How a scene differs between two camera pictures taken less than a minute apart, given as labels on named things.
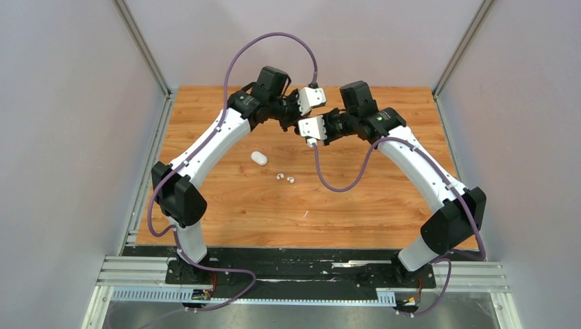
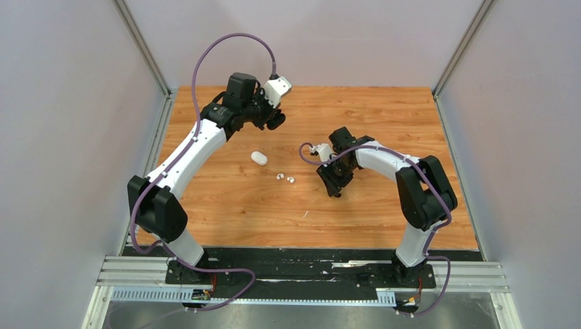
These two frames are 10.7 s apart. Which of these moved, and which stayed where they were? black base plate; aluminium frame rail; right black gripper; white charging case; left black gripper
Moved: left black gripper; right black gripper
Stayed: black base plate; aluminium frame rail; white charging case
